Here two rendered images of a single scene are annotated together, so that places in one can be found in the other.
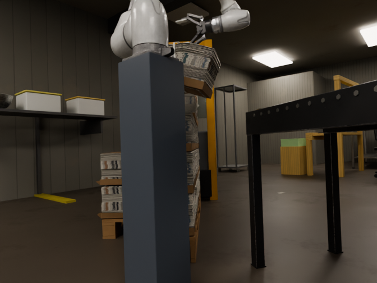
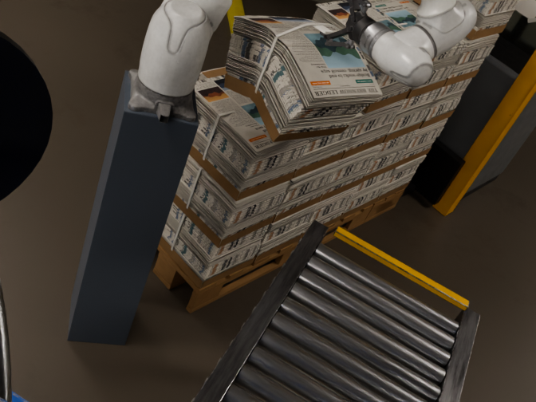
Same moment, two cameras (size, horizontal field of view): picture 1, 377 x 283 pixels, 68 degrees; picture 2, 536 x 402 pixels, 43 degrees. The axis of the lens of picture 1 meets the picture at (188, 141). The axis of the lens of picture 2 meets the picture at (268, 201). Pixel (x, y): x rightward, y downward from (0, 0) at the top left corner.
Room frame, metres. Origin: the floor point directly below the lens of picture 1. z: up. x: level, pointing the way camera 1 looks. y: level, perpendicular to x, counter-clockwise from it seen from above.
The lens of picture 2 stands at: (-0.04, -0.89, 2.05)
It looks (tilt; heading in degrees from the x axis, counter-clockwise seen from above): 38 degrees down; 26
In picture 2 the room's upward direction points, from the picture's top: 24 degrees clockwise
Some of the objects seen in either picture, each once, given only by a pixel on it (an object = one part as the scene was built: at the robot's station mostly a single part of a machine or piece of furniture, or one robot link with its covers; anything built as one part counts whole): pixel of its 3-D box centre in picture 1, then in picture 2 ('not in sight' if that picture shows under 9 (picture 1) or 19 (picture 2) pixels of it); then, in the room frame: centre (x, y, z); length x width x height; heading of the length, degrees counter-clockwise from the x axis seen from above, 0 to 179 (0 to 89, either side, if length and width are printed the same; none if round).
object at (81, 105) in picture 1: (85, 107); not in sight; (4.01, 1.47, 1.23); 0.43 x 0.36 x 0.24; 140
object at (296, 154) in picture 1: (322, 128); not in sight; (5.57, -2.69, 0.87); 1.35 x 1.21 x 1.75; 137
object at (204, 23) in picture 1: (204, 27); (360, 27); (1.60, -0.12, 1.31); 0.09 x 0.07 x 0.08; 75
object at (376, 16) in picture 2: not in sight; (373, 26); (2.24, 0.14, 1.06); 0.37 x 0.29 x 0.01; 88
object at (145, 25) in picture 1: (148, 24); (176, 42); (1.21, 0.16, 1.17); 0.18 x 0.16 x 0.22; 37
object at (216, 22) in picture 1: (217, 24); (377, 41); (1.58, -0.19, 1.32); 0.09 x 0.06 x 0.09; 165
